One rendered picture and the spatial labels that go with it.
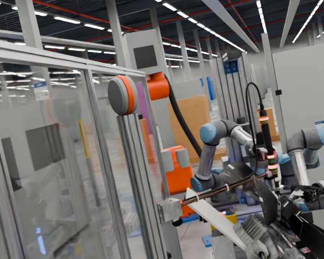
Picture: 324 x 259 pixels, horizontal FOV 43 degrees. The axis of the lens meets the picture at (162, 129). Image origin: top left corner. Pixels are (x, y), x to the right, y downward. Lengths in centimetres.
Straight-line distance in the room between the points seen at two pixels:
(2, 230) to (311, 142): 200
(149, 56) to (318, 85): 278
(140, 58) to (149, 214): 443
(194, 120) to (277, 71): 642
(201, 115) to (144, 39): 450
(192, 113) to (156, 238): 853
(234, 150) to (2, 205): 236
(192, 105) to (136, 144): 853
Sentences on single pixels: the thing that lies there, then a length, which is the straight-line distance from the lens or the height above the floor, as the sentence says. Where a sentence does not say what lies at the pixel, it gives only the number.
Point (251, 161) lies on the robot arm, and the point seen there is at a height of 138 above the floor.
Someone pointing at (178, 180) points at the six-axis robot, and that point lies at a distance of 607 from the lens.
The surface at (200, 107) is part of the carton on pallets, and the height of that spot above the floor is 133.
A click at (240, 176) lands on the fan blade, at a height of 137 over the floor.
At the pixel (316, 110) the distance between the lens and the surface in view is 401.
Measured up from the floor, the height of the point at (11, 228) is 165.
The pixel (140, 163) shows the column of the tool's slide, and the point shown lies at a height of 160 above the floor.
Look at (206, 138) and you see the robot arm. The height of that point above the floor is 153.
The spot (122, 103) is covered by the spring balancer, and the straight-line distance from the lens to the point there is 163.
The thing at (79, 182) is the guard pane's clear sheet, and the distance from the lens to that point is 139.
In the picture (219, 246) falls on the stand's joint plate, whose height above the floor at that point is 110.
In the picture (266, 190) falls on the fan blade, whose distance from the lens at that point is 190.
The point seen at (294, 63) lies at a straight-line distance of 396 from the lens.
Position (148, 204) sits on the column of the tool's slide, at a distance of 171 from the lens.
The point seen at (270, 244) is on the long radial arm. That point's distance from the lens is 189.
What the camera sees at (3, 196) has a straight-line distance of 91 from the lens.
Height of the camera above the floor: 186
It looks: 5 degrees down
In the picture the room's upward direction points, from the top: 12 degrees counter-clockwise
